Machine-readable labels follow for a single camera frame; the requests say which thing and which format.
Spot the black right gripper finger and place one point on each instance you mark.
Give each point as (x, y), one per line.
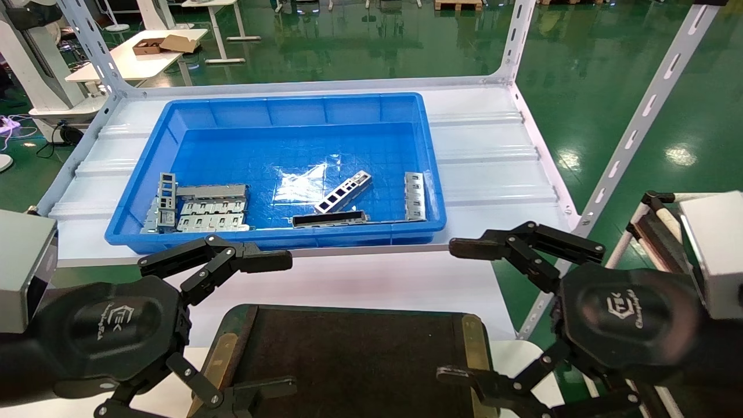
(522, 244)
(511, 395)

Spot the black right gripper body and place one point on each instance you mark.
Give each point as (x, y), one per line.
(633, 319)

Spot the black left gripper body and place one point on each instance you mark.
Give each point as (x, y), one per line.
(110, 334)

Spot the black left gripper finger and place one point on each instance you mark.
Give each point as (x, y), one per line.
(223, 255)
(232, 400)

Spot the grey slotted metal part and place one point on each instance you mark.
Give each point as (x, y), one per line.
(343, 191)

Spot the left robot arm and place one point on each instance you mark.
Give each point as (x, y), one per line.
(23, 366)

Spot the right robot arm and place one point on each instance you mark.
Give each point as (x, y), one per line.
(720, 366)

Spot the grey flat metal part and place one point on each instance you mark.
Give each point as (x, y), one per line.
(150, 220)

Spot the black metal channel part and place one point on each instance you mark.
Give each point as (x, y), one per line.
(331, 219)

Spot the black tray container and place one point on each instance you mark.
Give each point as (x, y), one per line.
(348, 360)

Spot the white cart with black roller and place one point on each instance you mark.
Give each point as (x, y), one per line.
(656, 232)

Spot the grey clipped metal strip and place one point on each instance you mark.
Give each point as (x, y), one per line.
(414, 197)

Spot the blue plastic bin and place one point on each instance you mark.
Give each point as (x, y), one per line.
(290, 145)

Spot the white slotted metal shelf rack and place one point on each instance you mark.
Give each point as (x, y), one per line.
(638, 122)

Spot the white table with cardboard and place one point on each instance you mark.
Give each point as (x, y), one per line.
(133, 61)

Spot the brown cardboard box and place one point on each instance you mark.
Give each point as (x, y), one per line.
(157, 44)

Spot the white power strip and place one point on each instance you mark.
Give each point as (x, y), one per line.
(11, 123)

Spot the white empty table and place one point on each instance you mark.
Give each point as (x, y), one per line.
(217, 23)

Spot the wooden pallet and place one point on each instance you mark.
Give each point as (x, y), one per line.
(458, 4)

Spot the grey long metal bracket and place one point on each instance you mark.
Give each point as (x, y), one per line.
(212, 190)

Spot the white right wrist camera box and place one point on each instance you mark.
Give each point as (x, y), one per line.
(720, 249)

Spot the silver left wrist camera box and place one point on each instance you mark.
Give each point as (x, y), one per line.
(20, 261)

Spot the white machine pedestal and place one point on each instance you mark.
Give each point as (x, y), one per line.
(35, 69)

